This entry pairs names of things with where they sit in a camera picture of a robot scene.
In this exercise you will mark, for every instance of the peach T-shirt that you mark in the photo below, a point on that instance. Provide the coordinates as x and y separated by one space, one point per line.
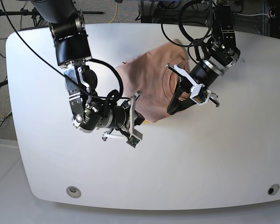
148 74

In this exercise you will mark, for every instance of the table grommet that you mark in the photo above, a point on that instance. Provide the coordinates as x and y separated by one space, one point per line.
274 189
73 192

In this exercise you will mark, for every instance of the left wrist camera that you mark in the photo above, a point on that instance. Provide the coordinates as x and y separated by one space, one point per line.
200 94

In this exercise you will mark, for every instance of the right table grommet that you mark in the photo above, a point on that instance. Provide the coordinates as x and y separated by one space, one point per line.
274 189

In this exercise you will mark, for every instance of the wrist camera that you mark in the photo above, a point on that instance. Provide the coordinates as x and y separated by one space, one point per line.
134 138
200 94

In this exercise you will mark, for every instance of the black tripod stand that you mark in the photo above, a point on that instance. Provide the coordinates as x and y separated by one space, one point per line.
22 12

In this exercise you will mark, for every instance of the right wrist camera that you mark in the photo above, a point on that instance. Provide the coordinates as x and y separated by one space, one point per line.
134 138

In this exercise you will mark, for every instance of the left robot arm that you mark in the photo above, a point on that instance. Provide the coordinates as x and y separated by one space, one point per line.
215 53

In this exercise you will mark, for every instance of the left table grommet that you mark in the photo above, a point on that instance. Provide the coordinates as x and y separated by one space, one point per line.
73 192

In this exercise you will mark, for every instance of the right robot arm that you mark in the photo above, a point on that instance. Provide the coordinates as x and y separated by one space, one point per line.
89 111

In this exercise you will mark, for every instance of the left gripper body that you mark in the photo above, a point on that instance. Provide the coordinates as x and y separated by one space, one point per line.
200 74

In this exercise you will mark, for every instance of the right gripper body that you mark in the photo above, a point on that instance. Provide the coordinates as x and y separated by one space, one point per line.
120 121

